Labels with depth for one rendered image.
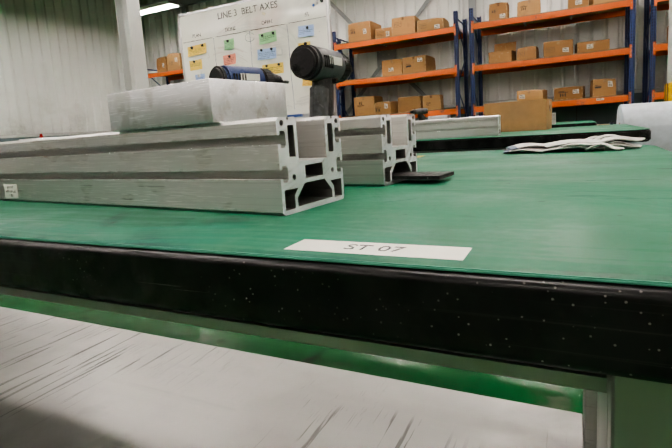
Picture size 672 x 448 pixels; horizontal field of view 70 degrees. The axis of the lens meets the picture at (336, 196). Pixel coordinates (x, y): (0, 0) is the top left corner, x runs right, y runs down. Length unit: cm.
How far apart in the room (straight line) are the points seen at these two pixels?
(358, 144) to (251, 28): 365
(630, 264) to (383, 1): 1187
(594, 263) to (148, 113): 42
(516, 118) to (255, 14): 241
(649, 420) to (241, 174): 35
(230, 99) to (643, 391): 38
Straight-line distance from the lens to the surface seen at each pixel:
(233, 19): 432
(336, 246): 30
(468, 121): 217
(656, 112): 415
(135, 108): 54
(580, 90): 1009
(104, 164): 61
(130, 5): 948
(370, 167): 58
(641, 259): 27
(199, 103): 47
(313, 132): 47
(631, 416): 33
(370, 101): 1094
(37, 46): 1446
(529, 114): 257
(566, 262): 26
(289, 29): 400
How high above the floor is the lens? 85
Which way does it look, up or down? 8 degrees down
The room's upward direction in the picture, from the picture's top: 4 degrees counter-clockwise
